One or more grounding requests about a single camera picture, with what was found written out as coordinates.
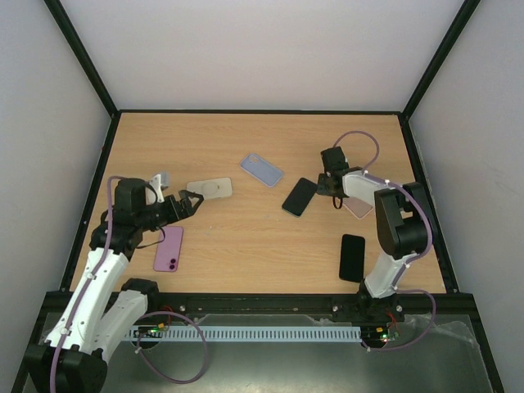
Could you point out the pink phone case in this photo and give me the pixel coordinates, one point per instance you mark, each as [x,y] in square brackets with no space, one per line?
[359,209]

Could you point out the purple phone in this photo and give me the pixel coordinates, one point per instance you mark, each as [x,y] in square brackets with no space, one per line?
[168,250]

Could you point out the black aluminium frame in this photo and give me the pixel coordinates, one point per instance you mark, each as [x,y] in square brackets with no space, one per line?
[453,301]

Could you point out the light blue slotted cable duct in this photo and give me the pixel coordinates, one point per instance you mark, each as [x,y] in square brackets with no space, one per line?
[331,334]

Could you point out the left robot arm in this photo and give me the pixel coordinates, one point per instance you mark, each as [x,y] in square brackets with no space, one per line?
[75,354]

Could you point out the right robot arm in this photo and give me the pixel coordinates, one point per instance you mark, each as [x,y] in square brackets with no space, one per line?
[404,231]

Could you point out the grey metal plate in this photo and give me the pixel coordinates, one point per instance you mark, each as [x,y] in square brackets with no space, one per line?
[420,354]

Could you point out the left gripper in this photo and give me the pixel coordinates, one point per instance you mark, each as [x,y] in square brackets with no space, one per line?
[183,205]

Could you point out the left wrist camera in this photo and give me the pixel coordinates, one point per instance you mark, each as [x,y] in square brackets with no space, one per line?
[156,185]

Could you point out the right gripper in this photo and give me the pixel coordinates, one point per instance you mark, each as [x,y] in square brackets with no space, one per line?
[324,185]

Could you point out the beige phone case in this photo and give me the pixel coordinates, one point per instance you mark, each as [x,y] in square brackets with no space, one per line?
[212,188]

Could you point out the black screen phone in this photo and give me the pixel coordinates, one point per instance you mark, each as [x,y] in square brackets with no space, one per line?
[299,197]

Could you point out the lavender phone case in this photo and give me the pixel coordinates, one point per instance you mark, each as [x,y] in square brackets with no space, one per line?
[261,169]

